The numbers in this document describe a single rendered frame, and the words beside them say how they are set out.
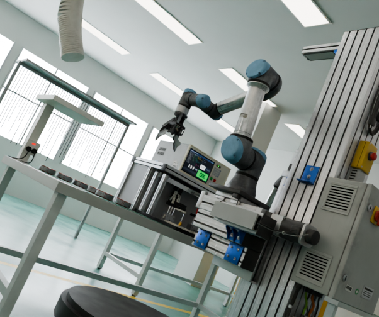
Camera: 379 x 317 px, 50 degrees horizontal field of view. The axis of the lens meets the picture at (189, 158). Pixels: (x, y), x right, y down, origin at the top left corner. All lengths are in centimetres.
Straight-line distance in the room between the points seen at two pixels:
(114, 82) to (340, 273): 828
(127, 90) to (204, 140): 266
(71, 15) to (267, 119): 474
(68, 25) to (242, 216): 199
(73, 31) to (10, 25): 577
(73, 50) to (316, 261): 213
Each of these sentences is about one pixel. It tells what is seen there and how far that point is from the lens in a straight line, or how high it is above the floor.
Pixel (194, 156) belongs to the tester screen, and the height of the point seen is 126.
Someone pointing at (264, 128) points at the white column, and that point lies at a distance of 721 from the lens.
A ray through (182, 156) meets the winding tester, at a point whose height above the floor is 122.
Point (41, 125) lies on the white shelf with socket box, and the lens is 291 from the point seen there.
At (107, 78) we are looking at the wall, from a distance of 947.
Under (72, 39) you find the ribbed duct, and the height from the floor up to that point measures 166.
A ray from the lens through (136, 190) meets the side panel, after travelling 286.
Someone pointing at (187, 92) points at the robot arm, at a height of 148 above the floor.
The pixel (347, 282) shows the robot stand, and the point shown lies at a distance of 177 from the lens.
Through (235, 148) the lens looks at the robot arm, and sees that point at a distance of 187.
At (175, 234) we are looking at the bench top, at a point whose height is 73.
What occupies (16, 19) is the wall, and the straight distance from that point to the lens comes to 891.
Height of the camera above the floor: 78
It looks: 9 degrees up
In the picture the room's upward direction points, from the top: 24 degrees clockwise
